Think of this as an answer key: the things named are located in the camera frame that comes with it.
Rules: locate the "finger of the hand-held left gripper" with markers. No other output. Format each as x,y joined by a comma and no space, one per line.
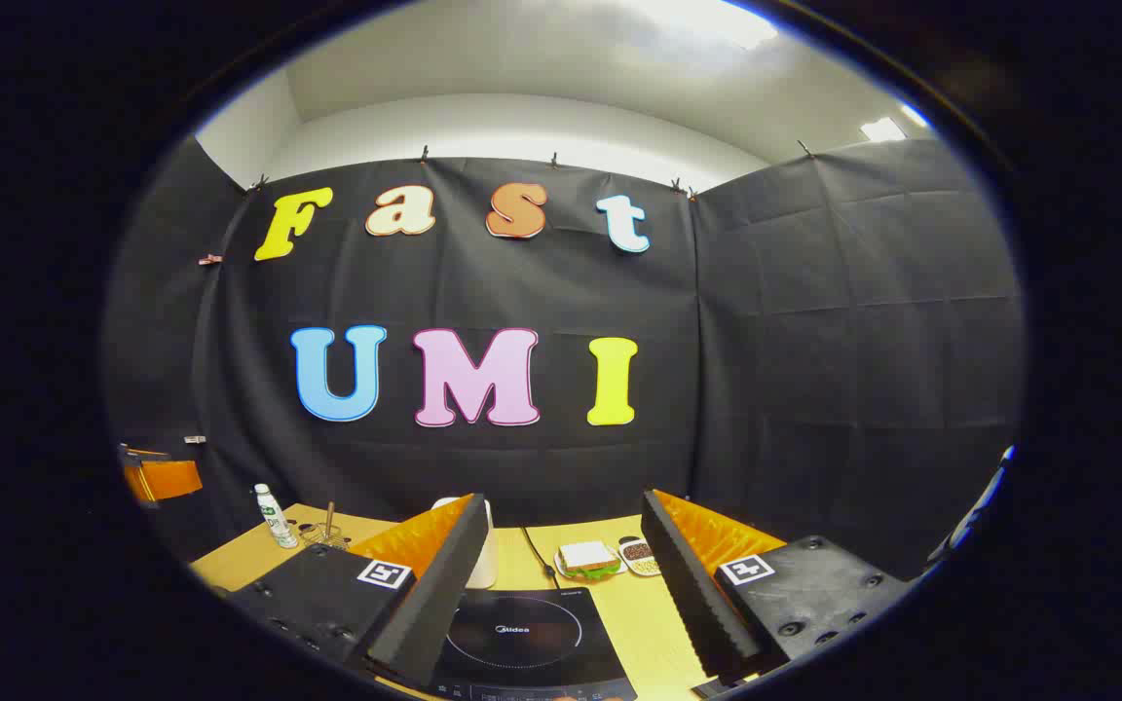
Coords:
171,479

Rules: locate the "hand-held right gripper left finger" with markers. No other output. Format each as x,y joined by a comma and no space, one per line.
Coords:
434,604

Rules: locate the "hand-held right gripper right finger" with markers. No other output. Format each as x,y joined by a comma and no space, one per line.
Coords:
697,604

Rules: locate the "black induction cooktop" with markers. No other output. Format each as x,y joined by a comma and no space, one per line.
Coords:
542,652

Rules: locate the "white toaster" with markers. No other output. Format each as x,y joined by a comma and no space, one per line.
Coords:
485,565

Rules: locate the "white divided snack dish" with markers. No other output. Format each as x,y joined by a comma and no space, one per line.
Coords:
637,555

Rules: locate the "small white plate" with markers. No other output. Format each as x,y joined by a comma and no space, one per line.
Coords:
588,577

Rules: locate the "white drink bottle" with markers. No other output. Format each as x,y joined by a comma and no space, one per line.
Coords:
276,521

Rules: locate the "black backdrop cloth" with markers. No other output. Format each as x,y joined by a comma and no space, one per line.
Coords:
766,370

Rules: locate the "ceiling light panel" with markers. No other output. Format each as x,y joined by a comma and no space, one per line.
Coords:
882,129
702,19

